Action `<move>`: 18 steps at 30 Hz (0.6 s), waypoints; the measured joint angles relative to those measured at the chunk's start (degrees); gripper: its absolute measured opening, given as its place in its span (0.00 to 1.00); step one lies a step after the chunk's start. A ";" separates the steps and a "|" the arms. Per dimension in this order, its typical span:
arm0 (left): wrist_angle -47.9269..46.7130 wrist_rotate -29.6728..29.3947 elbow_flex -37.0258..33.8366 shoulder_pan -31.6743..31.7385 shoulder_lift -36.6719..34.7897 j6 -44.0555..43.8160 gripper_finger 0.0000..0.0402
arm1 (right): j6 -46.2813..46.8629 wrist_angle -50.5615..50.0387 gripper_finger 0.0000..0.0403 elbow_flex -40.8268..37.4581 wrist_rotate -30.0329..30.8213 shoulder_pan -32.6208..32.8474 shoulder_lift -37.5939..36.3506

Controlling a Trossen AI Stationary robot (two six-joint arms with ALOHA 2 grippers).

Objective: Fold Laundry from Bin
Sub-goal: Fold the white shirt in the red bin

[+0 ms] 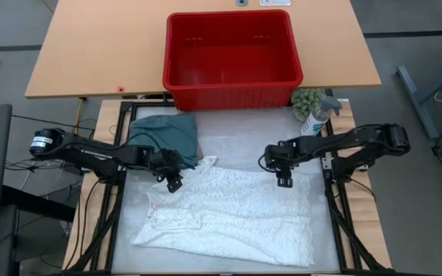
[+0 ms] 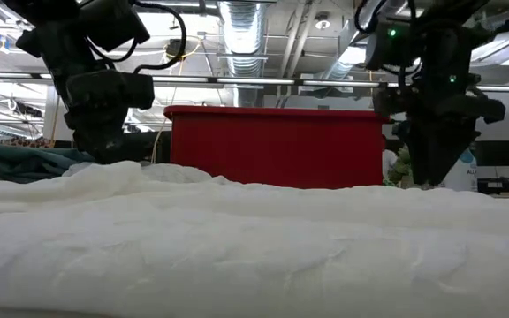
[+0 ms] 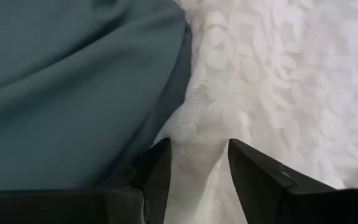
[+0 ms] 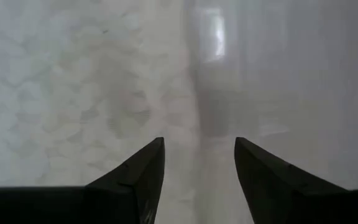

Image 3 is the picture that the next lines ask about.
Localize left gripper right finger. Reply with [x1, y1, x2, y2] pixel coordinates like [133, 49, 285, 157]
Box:
[227, 138, 358, 224]

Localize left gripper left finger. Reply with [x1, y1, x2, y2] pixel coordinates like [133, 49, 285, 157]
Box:
[0, 138, 172, 224]

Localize teal grey shirt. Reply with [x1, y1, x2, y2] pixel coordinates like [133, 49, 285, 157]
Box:
[0, 0, 194, 192]

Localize white garment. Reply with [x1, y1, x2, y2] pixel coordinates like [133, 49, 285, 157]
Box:
[154, 0, 358, 224]

